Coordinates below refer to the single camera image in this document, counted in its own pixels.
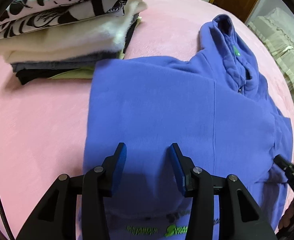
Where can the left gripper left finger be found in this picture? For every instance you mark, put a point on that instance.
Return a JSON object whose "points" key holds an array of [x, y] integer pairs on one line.
{"points": [[55, 214]]}

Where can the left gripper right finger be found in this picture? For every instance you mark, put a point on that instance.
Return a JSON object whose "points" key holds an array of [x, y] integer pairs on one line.
{"points": [[240, 215]]}

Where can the purple zip hoodie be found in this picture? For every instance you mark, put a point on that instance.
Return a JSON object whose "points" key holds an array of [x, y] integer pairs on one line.
{"points": [[216, 107]]}

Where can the pink bed blanket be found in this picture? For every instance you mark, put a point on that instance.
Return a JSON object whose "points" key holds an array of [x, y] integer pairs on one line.
{"points": [[43, 124]]}

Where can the beige lace covered furniture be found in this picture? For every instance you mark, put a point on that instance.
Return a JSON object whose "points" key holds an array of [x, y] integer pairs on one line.
{"points": [[276, 31]]}

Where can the dark grey folded garment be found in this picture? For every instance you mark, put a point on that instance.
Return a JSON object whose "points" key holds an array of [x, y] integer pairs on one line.
{"points": [[76, 68]]}

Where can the cream fleece folded garment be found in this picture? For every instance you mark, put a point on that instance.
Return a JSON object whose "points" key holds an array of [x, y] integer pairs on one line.
{"points": [[105, 33]]}

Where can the black white graffiti garment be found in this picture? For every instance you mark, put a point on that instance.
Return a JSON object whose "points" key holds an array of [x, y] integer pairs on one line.
{"points": [[26, 16]]}

